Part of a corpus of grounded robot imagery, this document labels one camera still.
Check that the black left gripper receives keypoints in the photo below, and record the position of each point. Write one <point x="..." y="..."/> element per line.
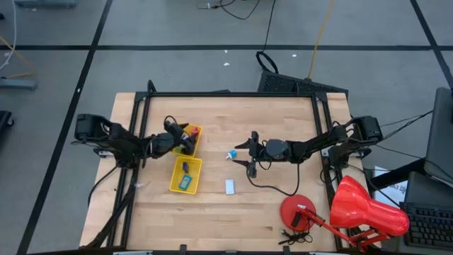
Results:
<point x="175" y="131"/>

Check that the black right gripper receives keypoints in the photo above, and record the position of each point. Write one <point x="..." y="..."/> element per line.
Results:
<point x="257" y="152"/>

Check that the small red item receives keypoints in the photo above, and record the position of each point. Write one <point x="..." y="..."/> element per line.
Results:
<point x="194" y="132"/>

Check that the small blue white item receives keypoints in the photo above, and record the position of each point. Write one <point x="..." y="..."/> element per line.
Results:
<point x="231" y="154"/>

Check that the yellow plastic basket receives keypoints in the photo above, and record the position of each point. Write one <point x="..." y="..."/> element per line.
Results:
<point x="197" y="140"/>
<point x="196" y="170"/>

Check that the navy blue staples box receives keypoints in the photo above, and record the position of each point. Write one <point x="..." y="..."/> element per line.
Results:
<point x="185" y="167"/>

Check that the white staples box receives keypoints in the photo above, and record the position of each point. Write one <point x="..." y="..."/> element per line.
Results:
<point x="230" y="186"/>

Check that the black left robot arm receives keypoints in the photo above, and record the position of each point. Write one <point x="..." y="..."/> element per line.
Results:
<point x="124" y="141"/>

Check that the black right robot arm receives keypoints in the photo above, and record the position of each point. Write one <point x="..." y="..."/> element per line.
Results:
<point x="311" y="143"/>

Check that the black mesh computer case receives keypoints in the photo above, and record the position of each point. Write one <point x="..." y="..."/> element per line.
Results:
<point x="283" y="85"/>

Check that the red desk lamp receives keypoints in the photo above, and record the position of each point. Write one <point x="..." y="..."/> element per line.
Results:
<point x="354" y="205"/>

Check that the black monitor stand bar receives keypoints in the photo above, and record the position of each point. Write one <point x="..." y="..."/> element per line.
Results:
<point x="393" y="175"/>

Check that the white paper sheet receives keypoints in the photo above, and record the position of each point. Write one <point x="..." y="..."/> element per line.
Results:
<point x="391" y="191"/>

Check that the grey floor base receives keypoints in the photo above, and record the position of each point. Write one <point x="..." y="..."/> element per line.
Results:
<point x="17" y="84"/>

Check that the black laptop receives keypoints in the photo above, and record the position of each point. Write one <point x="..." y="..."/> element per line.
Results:
<point x="428" y="223"/>

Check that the dark grey monitor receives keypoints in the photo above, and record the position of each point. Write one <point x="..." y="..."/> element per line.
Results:
<point x="440" y="141"/>

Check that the black metal table frame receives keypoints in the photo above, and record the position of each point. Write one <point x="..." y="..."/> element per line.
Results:
<point x="230" y="94"/>

